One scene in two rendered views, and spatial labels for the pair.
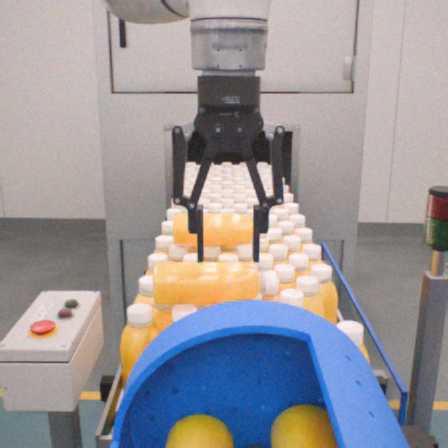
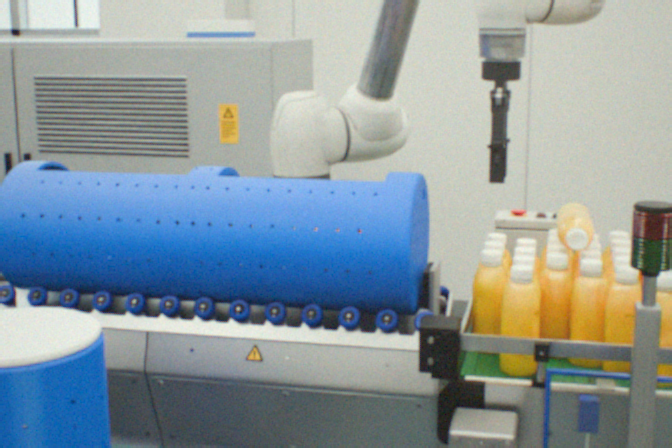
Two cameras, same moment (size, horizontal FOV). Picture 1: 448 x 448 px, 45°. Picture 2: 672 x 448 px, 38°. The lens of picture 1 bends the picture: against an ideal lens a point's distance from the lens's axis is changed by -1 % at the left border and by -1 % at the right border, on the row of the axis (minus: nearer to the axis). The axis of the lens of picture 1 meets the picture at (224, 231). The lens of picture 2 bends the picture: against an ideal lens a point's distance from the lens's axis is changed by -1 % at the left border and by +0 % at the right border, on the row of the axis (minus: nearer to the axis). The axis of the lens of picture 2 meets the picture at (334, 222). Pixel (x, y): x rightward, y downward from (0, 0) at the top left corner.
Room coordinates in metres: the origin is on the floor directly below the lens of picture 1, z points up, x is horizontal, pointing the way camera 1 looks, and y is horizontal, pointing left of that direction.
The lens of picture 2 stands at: (0.78, -1.90, 1.54)
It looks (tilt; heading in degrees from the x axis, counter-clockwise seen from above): 12 degrees down; 103
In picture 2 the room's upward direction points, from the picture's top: straight up
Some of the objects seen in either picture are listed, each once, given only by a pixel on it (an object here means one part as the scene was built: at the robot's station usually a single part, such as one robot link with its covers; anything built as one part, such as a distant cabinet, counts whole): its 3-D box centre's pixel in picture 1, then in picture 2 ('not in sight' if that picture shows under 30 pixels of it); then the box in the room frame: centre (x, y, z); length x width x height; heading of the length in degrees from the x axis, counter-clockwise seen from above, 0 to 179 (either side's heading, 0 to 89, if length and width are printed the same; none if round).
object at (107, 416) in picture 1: (162, 253); not in sight; (1.43, 0.17, 0.96); 1.60 x 0.01 x 0.03; 0
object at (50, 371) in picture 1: (56, 344); (540, 237); (0.75, 0.26, 1.05); 0.20 x 0.10 x 0.10; 0
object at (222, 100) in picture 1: (228, 113); (500, 84); (0.67, -0.01, 1.41); 0.08 x 0.07 x 0.09; 90
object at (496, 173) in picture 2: (256, 233); (497, 165); (0.67, -0.04, 1.26); 0.03 x 0.01 x 0.07; 0
